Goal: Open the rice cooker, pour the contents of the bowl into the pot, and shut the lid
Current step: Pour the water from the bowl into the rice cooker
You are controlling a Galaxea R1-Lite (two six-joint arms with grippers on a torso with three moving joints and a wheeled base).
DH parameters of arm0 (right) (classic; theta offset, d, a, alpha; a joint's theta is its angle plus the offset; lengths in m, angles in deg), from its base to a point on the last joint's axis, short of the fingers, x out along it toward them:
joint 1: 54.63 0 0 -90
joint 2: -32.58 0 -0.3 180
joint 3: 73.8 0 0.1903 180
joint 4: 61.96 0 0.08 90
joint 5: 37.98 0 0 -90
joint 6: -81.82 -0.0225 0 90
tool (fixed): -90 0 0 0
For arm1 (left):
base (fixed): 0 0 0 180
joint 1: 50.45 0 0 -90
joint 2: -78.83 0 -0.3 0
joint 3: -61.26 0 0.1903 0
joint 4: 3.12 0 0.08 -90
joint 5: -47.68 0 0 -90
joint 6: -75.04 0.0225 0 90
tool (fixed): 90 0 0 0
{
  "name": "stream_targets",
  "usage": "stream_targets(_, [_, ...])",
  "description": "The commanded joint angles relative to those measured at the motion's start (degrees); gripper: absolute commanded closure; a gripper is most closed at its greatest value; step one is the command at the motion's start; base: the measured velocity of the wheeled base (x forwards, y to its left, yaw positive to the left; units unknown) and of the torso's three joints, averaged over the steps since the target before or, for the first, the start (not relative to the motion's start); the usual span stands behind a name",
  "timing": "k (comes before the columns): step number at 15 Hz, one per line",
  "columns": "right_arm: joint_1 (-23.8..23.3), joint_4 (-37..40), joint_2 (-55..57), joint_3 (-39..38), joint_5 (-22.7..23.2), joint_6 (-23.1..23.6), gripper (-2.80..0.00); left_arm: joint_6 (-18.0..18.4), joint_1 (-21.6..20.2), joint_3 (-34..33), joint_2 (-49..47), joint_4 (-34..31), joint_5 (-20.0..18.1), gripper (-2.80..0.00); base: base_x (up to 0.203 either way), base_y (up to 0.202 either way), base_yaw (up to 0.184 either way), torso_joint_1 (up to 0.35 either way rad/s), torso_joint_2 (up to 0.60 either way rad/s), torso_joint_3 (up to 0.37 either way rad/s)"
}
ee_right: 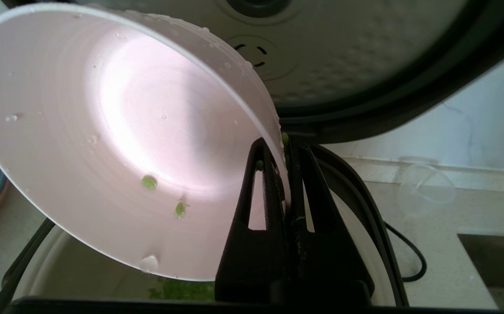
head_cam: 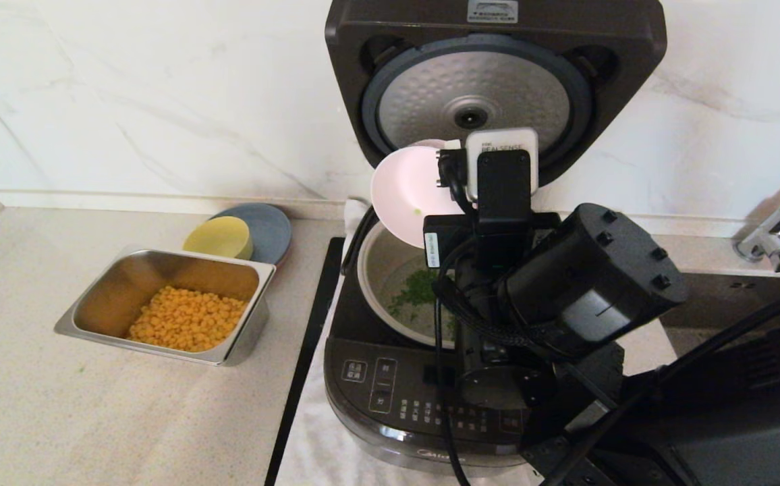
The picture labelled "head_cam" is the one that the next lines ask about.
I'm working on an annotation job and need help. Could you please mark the grey dimpled inner lid plate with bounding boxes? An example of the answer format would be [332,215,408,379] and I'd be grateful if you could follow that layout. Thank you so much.
[362,35,593,178]

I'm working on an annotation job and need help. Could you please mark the yellow corn kernels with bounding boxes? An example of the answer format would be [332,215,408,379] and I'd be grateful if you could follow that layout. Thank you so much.
[127,286,249,353]

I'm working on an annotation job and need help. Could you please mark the stainless steel tray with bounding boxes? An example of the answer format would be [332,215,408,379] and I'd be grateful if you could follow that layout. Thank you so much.
[53,248,277,367]

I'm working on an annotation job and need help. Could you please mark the blue grey plate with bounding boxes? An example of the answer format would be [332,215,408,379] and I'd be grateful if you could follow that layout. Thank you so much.
[211,203,293,265]

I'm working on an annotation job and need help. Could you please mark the long black strip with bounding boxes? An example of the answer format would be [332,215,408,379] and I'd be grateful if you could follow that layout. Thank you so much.
[265,236,347,486]

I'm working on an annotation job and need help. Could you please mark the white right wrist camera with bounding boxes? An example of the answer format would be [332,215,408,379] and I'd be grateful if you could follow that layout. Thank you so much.
[464,128,539,203]

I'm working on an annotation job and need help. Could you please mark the white round bowl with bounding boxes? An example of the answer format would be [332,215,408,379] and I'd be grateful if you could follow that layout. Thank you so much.
[371,140,466,249]

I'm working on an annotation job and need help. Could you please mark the black rice cooker body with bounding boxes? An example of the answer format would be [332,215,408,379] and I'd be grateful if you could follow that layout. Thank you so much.
[325,186,580,473]

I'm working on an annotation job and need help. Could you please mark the white towel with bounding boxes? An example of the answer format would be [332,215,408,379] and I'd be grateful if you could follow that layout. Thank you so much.
[274,196,547,486]

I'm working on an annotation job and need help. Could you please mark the chopped green vegetables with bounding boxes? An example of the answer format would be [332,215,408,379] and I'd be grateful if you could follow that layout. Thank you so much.
[389,269,459,325]

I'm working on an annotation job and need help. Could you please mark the yellow bowl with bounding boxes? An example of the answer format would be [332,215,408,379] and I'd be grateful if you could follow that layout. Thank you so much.
[183,216,254,261]

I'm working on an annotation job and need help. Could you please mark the stainless steel sink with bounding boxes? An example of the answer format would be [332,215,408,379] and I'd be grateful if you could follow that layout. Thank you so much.
[660,269,780,338]

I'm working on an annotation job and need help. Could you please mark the black rice cooker lid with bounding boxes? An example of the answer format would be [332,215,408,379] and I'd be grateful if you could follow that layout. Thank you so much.
[326,0,668,196]

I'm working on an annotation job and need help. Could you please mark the grey inner cooking pot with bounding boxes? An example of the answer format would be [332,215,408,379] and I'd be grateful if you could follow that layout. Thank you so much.
[356,219,462,350]

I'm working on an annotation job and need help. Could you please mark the chrome faucet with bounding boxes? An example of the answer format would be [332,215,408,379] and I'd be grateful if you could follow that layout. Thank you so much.
[734,177,780,273]

